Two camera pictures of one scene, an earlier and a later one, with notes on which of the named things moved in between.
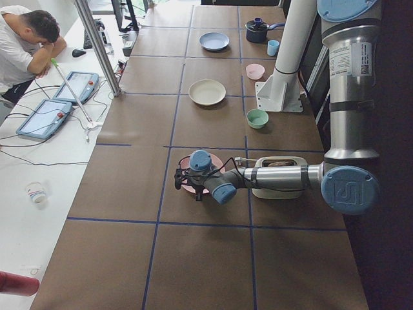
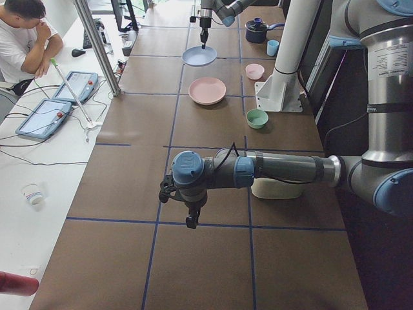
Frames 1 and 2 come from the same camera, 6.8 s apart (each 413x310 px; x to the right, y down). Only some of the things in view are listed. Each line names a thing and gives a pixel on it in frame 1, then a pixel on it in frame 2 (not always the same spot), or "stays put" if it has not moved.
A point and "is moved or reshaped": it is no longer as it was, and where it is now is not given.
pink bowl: x=255 y=71 stays put
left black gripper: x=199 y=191 -> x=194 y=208
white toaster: x=272 y=194 stays put
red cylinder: x=16 y=284 stays put
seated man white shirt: x=28 y=41 stays put
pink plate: x=184 y=164 is moved or reshaped
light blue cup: x=272 y=47 stays put
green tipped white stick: x=55 y=64 stays put
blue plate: x=213 y=41 -> x=196 y=56
